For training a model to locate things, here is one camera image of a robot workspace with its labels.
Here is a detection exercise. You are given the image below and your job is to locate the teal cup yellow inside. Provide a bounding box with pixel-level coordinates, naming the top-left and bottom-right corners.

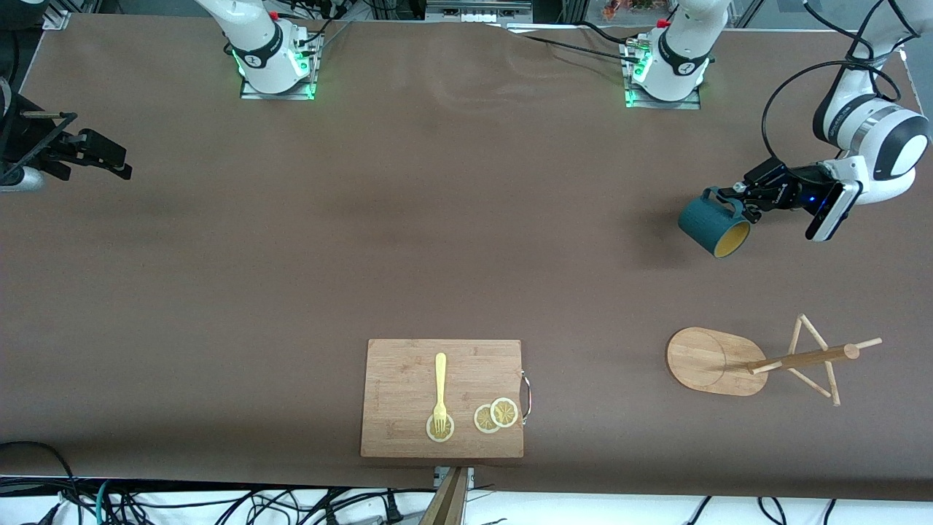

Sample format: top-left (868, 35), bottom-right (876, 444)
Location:
top-left (678, 187), bottom-right (752, 259)

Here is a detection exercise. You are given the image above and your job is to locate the wooden cup rack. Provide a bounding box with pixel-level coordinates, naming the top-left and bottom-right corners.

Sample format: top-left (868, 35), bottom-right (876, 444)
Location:
top-left (665, 314), bottom-right (883, 408)

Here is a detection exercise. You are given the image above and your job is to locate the brown table cover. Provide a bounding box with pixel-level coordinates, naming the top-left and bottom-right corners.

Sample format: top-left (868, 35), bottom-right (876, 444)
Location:
top-left (0, 13), bottom-right (933, 502)

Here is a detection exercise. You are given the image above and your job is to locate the grey power strip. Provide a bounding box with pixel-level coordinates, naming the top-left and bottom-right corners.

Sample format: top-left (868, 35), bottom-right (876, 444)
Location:
top-left (426, 0), bottom-right (533, 23)

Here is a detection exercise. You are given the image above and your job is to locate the yellow plastic fork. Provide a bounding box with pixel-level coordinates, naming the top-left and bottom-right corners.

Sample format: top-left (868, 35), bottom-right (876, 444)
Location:
top-left (432, 353), bottom-right (449, 436)

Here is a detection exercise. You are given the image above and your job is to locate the bamboo cutting board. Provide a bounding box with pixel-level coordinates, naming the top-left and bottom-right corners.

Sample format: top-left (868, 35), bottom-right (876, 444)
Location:
top-left (360, 338), bottom-right (533, 459)

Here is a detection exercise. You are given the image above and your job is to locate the wooden beam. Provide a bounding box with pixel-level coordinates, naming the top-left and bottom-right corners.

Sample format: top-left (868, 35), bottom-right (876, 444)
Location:
top-left (419, 467), bottom-right (468, 525)

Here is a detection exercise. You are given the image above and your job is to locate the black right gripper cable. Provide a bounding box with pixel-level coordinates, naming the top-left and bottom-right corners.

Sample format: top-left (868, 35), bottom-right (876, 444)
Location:
top-left (0, 109), bottom-right (78, 184)

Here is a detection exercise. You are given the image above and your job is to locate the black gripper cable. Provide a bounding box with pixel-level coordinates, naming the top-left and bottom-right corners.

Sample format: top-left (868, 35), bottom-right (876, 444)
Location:
top-left (761, 0), bottom-right (921, 166)
top-left (0, 109), bottom-right (78, 184)

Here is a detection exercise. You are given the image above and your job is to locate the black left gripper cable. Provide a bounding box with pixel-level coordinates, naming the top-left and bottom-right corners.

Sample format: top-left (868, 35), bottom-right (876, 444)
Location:
top-left (761, 0), bottom-right (921, 166)

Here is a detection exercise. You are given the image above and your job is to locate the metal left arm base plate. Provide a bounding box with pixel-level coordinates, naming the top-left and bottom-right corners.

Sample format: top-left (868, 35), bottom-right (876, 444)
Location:
top-left (623, 40), bottom-right (702, 110)

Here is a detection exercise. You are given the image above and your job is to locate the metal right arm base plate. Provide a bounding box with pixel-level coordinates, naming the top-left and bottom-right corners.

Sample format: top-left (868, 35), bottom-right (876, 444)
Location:
top-left (239, 29), bottom-right (319, 101)

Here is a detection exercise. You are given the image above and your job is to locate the black power cable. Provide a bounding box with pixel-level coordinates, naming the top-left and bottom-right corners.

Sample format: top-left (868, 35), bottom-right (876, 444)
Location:
top-left (578, 20), bottom-right (636, 46)
top-left (519, 32), bottom-right (642, 65)

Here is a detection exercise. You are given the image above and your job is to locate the black floor cable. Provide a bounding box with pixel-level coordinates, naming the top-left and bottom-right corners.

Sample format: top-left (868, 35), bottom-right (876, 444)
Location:
top-left (0, 440), bottom-right (82, 525)

